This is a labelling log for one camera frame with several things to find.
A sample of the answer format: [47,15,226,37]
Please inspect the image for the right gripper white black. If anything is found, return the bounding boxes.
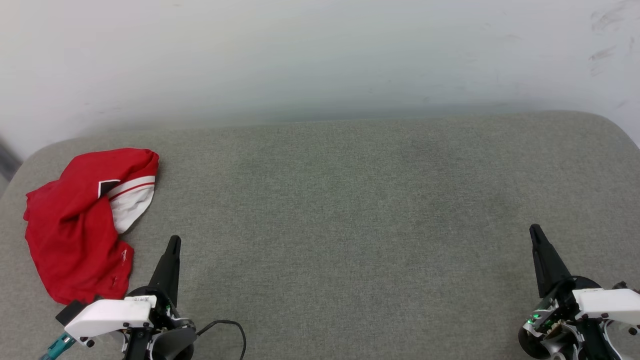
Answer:
[517,224,640,360]

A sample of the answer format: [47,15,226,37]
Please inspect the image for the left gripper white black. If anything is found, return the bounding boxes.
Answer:
[64,235,197,360]

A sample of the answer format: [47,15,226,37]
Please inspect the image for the red white basketball jersey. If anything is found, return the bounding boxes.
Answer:
[23,148,160,306]

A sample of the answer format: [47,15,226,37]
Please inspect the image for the grey fabric sofa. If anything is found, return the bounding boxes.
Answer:
[0,111,640,360]

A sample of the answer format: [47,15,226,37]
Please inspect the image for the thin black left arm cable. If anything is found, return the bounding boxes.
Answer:
[196,319,248,360]

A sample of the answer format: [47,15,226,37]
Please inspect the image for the teal left cable connector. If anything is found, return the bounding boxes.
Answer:
[39,332,77,360]

